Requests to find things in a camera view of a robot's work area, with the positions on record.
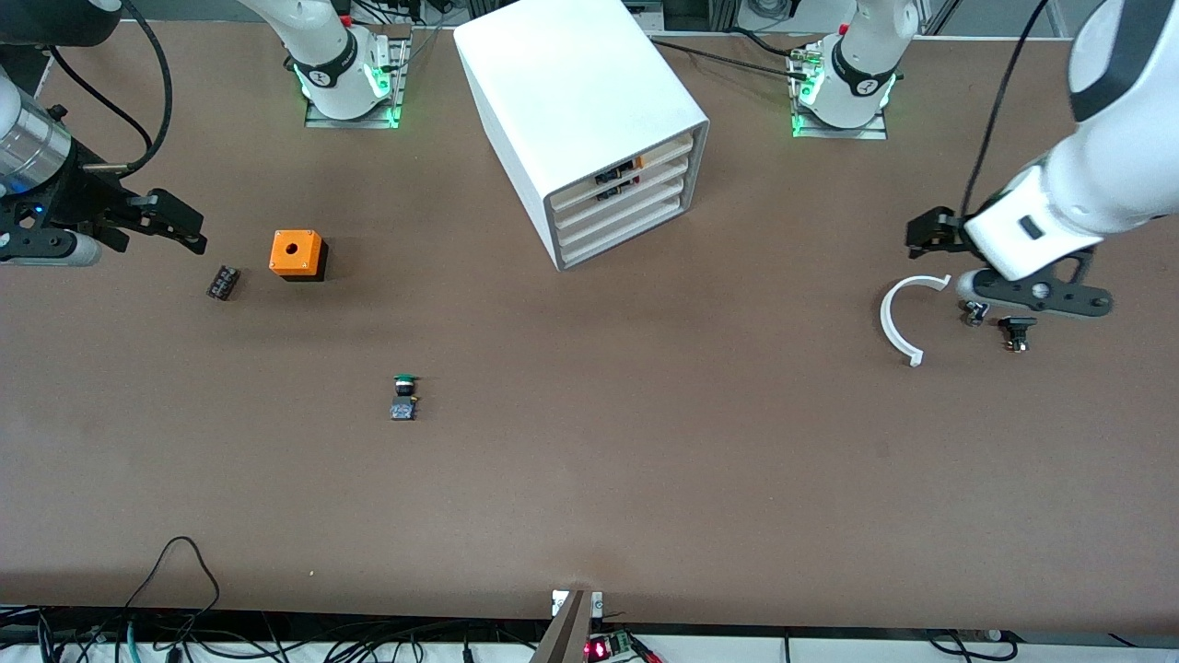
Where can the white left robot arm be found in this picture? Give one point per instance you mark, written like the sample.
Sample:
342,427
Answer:
1105,184

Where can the small black terminal block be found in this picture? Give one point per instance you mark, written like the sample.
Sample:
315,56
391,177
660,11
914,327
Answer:
224,283

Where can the black push button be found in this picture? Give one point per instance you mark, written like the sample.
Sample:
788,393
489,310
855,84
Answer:
1018,323

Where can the aluminium profile camera mount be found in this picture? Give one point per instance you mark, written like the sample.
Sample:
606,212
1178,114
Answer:
566,635

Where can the green push button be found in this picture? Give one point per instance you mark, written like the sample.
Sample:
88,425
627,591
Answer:
402,405

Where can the aluminium arm base plate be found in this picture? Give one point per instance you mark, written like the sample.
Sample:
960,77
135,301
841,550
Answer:
350,122
866,133

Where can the white curved plastic arc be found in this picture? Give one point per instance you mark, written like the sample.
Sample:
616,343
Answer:
884,318

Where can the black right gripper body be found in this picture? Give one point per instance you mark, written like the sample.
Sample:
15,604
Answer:
75,199

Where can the white drawer cabinet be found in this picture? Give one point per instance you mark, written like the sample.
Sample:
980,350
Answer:
571,83

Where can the small grey knob switch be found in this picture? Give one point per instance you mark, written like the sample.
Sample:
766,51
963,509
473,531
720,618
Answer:
974,315

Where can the circuit board with red light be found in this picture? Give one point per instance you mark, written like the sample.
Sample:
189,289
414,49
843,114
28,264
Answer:
599,648

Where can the white plate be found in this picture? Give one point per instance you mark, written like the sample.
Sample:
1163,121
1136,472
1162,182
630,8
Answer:
663,213
663,178
663,195

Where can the orange box with hole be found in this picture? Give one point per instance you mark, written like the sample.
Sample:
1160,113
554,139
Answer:
309,253

